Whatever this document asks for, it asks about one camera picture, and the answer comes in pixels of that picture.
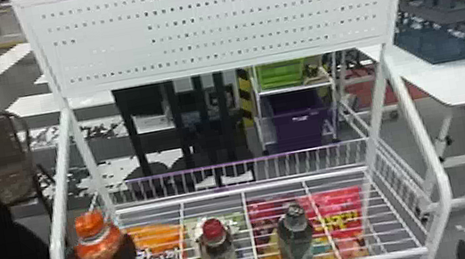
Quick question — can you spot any white wire rack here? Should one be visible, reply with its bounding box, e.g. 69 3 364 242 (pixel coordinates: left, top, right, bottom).
6 0 465 259

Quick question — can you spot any white side table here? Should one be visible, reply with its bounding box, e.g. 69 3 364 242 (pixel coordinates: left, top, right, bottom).
358 28 465 225

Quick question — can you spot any yellow black striped post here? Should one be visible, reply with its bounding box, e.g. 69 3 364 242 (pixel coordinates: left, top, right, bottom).
233 66 260 128

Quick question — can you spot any dark capped green bottle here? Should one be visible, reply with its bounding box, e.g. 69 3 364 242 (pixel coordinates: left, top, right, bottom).
271 199 320 259

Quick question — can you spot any red capped bottle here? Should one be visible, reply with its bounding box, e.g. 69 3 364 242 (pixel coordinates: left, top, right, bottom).
192 214 240 259

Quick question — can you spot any green basket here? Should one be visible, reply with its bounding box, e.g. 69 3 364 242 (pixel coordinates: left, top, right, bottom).
255 57 310 93

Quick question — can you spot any blue basket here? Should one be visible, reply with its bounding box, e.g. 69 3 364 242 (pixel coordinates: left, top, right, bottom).
386 0 465 72

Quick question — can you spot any orange bottle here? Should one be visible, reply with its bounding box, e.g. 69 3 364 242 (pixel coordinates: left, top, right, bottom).
62 206 128 259

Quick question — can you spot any red snack packet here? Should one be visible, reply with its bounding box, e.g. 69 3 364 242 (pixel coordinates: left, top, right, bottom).
246 182 374 259

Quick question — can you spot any brown chair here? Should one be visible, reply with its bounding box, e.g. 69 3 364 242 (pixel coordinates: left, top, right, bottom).
0 103 61 225

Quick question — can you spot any green snack packet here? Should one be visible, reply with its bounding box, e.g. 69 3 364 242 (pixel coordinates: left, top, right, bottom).
180 208 256 259

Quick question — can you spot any purple crate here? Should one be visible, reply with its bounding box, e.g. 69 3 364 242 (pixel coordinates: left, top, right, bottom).
263 85 337 155

